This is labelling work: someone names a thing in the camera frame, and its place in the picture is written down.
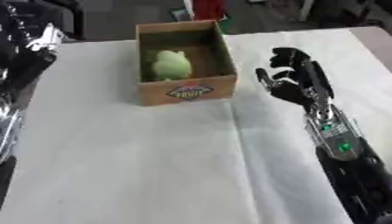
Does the red object behind table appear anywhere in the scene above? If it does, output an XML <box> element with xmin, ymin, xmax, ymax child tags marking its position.
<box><xmin>191</xmin><ymin>0</ymin><xmax>230</xmax><ymax>21</ymax></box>

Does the tan cardboard box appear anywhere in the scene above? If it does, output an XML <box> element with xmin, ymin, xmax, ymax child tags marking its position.
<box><xmin>135</xmin><ymin>19</ymin><xmax>239</xmax><ymax>107</ymax></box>

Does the pale green soft toy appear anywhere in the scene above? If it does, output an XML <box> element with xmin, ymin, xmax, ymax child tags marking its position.
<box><xmin>150</xmin><ymin>50</ymin><xmax>195</xmax><ymax>81</ymax></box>

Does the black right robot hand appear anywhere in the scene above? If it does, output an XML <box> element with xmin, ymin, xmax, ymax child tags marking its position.
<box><xmin>254</xmin><ymin>46</ymin><xmax>336</xmax><ymax>113</ymax></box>

